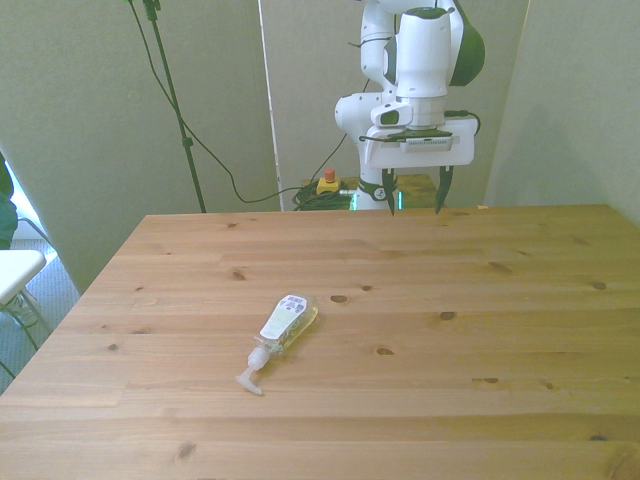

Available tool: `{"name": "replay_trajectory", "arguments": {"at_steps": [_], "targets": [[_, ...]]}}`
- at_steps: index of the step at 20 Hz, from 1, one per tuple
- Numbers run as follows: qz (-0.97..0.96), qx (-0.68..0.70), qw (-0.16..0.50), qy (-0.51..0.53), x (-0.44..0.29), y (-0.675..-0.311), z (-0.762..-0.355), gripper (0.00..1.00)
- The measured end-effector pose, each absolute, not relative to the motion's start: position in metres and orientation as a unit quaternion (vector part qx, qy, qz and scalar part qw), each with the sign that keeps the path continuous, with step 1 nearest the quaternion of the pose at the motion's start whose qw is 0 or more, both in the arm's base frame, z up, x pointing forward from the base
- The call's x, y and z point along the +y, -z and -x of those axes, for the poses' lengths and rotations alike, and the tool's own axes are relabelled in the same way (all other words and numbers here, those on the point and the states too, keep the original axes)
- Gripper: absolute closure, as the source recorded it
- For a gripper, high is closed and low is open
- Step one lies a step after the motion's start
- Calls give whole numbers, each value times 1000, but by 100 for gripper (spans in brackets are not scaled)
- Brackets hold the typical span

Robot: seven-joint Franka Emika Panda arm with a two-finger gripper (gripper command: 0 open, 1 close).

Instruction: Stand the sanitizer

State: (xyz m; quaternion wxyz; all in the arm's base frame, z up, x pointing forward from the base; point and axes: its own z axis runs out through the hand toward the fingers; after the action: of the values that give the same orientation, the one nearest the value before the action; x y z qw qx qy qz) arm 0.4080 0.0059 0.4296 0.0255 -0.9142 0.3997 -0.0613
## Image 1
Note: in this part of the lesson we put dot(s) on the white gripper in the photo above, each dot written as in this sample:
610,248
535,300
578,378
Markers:
420,156

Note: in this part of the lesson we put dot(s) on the clear yellow sanitizer pump bottle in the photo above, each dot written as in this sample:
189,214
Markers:
291,320

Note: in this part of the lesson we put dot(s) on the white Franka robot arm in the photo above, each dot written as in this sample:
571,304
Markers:
420,50

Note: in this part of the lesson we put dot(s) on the yellow emergency stop button box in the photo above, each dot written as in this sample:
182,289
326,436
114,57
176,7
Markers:
329,184

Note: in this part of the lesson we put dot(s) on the white folding chair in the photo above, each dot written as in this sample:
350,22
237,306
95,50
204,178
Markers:
17,272

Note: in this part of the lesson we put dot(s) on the dark green plant leaves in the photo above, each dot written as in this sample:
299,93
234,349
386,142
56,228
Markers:
5,215

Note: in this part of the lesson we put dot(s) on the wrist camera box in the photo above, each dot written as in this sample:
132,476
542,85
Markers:
429,143

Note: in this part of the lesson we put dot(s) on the dark metal camera stand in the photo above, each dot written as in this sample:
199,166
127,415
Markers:
172,100

